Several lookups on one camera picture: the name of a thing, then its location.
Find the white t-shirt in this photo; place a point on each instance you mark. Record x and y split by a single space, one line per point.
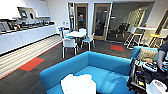
78 84

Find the white chair teal seat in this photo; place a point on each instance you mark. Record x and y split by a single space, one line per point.
88 40

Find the blue waste bin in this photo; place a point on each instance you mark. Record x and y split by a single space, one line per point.
61 31

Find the wooden glass door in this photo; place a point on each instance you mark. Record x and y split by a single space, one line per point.
81 18
101 21

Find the blue sofa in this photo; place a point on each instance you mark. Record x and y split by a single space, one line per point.
110 70

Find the white bar stool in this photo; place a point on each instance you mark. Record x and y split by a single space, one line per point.
131 36

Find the white kitchen counter cabinets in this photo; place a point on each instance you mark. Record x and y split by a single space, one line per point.
26 38

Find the black equipment cart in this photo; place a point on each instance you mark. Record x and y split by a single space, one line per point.
140 76

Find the beige patterned pillow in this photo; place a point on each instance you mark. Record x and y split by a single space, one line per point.
147 55

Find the dark coffee machine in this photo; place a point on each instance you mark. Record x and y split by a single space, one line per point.
26 15

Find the yellow bar stool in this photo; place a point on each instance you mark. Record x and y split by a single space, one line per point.
155 38

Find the person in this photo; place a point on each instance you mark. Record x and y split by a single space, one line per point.
163 53

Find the grey microwave oven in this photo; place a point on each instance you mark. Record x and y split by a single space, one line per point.
5 26

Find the white rounded device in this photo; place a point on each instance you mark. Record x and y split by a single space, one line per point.
157 87

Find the white wall cabinets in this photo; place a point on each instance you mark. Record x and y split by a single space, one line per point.
30 8

